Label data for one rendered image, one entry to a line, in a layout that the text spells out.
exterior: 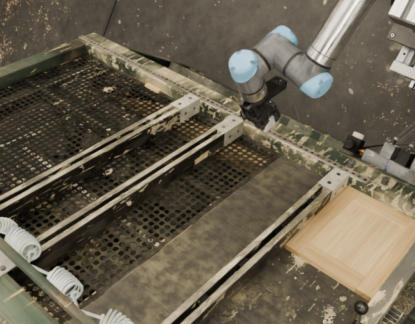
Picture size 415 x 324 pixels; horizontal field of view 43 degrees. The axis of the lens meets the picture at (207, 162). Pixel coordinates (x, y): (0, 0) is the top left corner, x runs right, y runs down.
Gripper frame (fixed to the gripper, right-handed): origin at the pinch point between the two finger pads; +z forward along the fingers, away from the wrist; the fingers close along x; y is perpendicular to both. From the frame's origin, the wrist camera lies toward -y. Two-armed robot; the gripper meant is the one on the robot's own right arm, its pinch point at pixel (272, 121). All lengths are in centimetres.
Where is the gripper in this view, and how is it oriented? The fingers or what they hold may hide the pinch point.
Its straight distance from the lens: 165.2
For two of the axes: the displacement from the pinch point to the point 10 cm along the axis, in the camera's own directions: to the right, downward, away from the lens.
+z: 3.0, 4.2, 8.6
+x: 7.4, 4.6, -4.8
